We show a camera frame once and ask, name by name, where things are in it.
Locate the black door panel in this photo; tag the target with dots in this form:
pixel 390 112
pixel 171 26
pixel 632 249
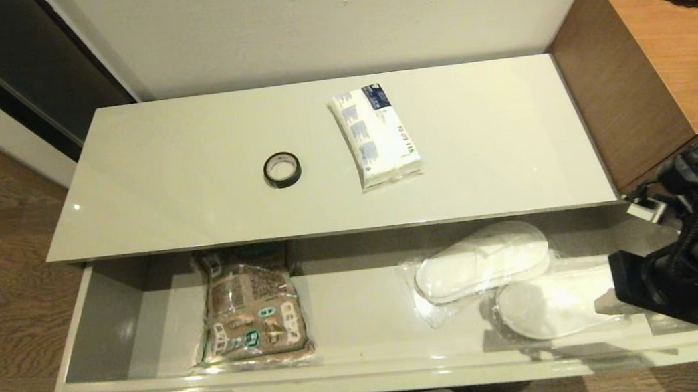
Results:
pixel 20 57

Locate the white tissue pack blue print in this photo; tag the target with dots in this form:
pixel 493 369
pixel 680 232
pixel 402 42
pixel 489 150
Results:
pixel 375 138

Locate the white glossy low cabinet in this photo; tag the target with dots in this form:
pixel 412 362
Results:
pixel 181 150

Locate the black tape roll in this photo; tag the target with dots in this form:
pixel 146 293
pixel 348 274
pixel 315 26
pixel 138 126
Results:
pixel 266 170

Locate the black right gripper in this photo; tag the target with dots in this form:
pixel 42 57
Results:
pixel 658 290

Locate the white slipper in plastic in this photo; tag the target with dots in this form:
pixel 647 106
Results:
pixel 552 304
pixel 479 263

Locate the brown wooden desk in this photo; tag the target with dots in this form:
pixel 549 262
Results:
pixel 677 78

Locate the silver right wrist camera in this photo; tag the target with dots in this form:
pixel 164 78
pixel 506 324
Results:
pixel 648 210

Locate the brown grain bag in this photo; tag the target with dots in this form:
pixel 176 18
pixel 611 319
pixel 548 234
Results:
pixel 249 310

